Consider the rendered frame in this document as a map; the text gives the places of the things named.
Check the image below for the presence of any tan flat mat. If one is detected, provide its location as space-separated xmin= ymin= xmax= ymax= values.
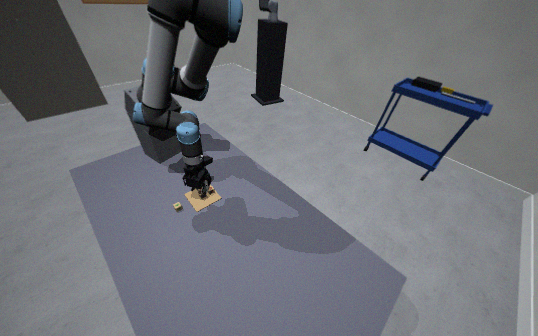
xmin=184 ymin=189 xmax=222 ymax=212

